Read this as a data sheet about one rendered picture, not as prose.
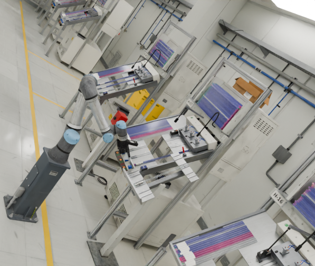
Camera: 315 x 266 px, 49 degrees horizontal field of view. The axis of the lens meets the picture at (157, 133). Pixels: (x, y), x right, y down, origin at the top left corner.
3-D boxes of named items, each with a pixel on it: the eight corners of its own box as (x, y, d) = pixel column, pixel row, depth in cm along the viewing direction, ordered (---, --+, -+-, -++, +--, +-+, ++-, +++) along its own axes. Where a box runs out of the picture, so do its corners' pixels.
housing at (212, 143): (208, 156, 306) (208, 143, 298) (185, 129, 344) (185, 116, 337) (216, 154, 308) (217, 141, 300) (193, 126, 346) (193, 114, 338)
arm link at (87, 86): (91, 78, 234) (117, 141, 253) (92, 75, 245) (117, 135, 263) (75, 84, 235) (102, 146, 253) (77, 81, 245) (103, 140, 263)
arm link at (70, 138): (55, 146, 249) (65, 131, 245) (58, 139, 261) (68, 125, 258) (70, 154, 252) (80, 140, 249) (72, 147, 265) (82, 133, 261)
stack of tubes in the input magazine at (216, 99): (220, 129, 296) (241, 104, 290) (195, 103, 336) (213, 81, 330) (229, 135, 303) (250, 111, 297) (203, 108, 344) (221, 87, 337)
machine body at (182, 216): (116, 241, 319) (156, 192, 304) (100, 192, 374) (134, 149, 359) (166, 255, 356) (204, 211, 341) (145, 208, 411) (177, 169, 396)
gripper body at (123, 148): (117, 149, 283) (115, 138, 276) (127, 146, 285) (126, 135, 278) (120, 154, 277) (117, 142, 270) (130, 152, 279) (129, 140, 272)
